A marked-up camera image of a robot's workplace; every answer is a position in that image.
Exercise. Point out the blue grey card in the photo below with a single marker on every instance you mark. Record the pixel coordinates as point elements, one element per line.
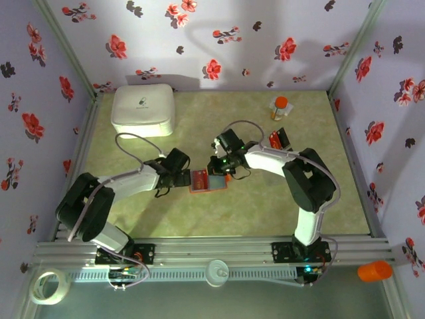
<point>218,183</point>

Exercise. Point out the red card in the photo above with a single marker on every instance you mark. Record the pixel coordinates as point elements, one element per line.
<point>199,181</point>
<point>275,140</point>

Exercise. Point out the orange card holder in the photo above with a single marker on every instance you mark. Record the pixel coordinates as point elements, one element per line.
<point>228,179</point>

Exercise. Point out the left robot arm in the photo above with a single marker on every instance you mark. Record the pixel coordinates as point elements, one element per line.
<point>133,181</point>

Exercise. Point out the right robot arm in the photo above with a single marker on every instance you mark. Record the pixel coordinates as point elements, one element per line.
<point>265,161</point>

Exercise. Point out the black card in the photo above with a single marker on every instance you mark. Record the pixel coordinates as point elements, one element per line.
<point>285,138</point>

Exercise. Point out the white zip pouch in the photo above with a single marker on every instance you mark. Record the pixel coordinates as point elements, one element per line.
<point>142,109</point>

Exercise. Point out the pill bottle orange cap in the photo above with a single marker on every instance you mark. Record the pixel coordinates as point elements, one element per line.
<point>280,103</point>

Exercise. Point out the clear round lid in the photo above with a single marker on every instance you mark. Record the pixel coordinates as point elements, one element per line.
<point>216,272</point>

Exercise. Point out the green circuit board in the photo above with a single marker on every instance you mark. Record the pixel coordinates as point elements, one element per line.
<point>124,274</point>
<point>308,270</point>

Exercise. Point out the clear tape roll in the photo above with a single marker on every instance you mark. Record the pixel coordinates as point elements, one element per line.
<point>66,285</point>

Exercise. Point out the orange plastic cup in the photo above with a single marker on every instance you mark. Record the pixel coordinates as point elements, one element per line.
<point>375,271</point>

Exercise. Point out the aluminium frame rail wide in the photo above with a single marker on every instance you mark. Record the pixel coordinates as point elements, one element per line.
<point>212,249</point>

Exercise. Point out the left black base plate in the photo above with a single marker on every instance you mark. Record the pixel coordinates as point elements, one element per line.
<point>147,254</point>

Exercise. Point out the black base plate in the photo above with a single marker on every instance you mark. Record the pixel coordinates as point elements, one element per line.
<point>147,254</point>
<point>280,252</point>

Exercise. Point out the aluminium side rail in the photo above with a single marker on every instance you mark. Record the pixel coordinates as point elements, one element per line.
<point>84,143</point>
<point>355,166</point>

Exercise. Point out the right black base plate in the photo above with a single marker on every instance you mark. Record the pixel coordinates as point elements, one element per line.
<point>280,252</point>

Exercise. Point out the aluminium frame post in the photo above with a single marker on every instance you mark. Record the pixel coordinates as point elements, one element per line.
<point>357,50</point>
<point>68,50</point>

